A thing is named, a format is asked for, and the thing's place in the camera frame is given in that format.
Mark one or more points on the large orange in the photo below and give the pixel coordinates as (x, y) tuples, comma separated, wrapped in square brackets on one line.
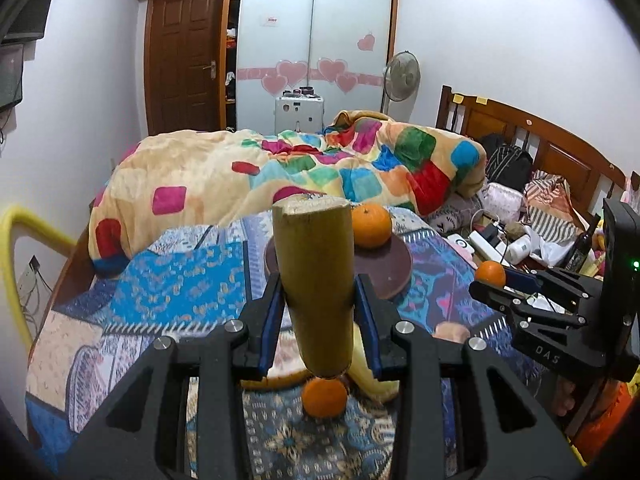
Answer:
[(371, 225)]

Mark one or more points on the blue patchwork bedsheet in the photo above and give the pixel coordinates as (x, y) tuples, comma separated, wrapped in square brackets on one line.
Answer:
[(150, 290)]

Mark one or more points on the white plastic bottle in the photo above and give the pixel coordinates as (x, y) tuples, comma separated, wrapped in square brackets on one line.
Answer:
[(520, 249)]

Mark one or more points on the small black wall monitor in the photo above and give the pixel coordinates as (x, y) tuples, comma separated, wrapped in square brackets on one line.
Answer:
[(10, 75)]

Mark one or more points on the peeled pomelo segment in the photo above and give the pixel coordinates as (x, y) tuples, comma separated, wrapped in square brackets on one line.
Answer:
[(372, 375), (280, 377)]

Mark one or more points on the white power strip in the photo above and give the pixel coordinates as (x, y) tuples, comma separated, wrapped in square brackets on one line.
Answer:
[(487, 247)]

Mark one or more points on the striped cloth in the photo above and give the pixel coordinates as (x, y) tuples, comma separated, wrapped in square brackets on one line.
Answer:
[(550, 195)]

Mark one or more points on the small orange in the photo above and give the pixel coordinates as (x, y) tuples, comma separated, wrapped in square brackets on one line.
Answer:
[(490, 273)]

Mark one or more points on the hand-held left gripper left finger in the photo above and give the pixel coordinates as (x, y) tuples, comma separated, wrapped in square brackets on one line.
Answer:
[(272, 320)]

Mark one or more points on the wall socket with plugs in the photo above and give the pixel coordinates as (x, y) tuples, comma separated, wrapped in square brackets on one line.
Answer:
[(30, 275)]

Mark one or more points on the white small cabinet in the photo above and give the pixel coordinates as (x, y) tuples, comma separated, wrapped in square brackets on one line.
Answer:
[(300, 112)]

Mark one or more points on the round brown plate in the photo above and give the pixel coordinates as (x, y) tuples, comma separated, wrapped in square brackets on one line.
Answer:
[(385, 270)]

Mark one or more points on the wall-mounted black television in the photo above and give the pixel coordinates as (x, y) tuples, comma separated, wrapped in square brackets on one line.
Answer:
[(30, 10)]

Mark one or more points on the person's right hand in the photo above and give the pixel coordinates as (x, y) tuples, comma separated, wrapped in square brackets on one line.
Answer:
[(564, 397)]

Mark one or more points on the brown wooden door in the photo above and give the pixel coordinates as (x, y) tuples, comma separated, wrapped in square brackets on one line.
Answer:
[(180, 60)]

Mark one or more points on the yellow foam tube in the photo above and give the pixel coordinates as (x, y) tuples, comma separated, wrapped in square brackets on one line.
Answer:
[(50, 232)]

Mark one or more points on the dark wine bottle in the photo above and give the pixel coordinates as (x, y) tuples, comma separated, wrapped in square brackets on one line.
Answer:
[(580, 252)]

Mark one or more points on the grey patterned pillow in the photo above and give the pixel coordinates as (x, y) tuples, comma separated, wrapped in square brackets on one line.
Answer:
[(450, 215)]

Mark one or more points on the standing electric fan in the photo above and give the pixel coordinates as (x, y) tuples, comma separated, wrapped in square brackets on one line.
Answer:
[(401, 76)]

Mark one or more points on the wardrobe with heart stickers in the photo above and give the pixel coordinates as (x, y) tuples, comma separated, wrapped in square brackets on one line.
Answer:
[(310, 35)]

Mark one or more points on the pink patterned pouch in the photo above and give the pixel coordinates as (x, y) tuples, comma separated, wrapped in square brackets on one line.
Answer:
[(502, 200)]

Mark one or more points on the wooden bed headboard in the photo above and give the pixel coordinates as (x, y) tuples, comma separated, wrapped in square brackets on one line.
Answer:
[(550, 145)]

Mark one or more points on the white power bank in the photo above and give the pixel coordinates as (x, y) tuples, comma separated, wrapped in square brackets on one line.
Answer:
[(460, 246)]

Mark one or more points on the black backpack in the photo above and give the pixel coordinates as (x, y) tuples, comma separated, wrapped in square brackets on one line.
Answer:
[(507, 165)]

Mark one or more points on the medium orange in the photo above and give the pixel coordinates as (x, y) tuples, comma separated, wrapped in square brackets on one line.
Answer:
[(325, 397)]

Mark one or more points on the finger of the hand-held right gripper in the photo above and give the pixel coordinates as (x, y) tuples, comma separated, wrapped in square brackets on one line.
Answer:
[(500, 297), (520, 281)]

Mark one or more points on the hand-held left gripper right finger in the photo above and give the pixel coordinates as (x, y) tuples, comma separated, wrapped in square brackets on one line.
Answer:
[(367, 325)]

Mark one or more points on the colourful patch-print quilt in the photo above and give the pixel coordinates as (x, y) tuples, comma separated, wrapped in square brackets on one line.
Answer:
[(200, 170)]

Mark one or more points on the cluster of small jars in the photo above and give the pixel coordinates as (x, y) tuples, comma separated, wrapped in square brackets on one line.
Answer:
[(300, 92)]

